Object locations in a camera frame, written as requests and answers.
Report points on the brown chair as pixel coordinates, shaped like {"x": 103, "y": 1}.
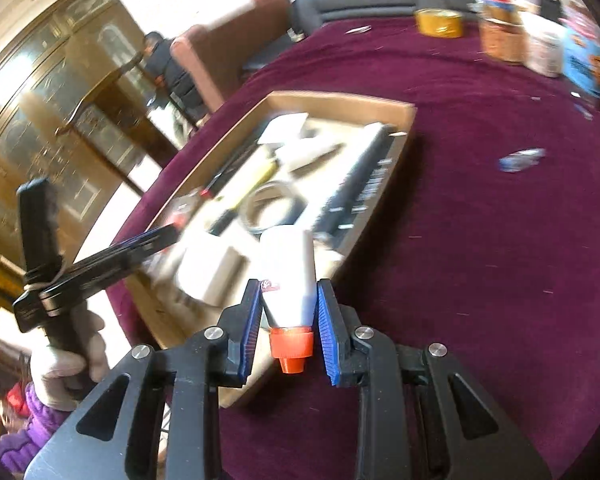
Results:
{"x": 220, "y": 50}

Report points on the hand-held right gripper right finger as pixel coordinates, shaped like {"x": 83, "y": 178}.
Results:
{"x": 327, "y": 332}

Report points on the clear tape roll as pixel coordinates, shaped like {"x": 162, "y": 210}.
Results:
{"x": 252, "y": 205}

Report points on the yellow utility knife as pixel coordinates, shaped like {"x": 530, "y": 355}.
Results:
{"x": 252, "y": 177}

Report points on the person's left forearm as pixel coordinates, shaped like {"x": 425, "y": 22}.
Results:
{"x": 25, "y": 440}

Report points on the small silver metal tool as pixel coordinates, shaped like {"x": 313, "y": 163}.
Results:
{"x": 357, "y": 30}

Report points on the white rectangular box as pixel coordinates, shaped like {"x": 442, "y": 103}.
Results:
{"x": 210, "y": 265}

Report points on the black marker with red ends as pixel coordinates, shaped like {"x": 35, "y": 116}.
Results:
{"x": 225, "y": 172}

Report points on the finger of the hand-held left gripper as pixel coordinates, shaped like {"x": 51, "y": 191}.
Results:
{"x": 150, "y": 242}

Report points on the shallow cardboard box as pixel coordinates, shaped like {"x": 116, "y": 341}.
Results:
{"x": 340, "y": 101}

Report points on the small blue tube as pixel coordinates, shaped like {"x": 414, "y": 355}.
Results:
{"x": 520, "y": 160}

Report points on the burgundy velvet tablecloth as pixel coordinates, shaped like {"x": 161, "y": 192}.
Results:
{"x": 480, "y": 260}

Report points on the white flat box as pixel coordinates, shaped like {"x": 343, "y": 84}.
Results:
{"x": 307, "y": 155}

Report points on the yellow tape roll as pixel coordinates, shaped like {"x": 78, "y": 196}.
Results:
{"x": 440, "y": 22}

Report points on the white glue bottle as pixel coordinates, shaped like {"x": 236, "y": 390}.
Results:
{"x": 287, "y": 270}

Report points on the black keypad device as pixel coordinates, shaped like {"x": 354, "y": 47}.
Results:
{"x": 365, "y": 175}

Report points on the white patterned jar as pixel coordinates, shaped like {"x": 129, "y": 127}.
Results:
{"x": 545, "y": 55}

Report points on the orange labelled clear jar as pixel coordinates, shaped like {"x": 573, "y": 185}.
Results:
{"x": 502, "y": 42}

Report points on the wooden glass cabinet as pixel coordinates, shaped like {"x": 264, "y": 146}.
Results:
{"x": 55, "y": 120}

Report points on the person's left hand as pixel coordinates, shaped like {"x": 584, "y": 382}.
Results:
{"x": 50, "y": 377}

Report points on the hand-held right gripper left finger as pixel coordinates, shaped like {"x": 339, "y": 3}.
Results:
{"x": 250, "y": 327}

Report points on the blue labelled jar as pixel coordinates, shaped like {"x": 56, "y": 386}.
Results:
{"x": 582, "y": 67}

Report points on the dark wooden side table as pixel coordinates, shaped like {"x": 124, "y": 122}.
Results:
{"x": 115, "y": 90}

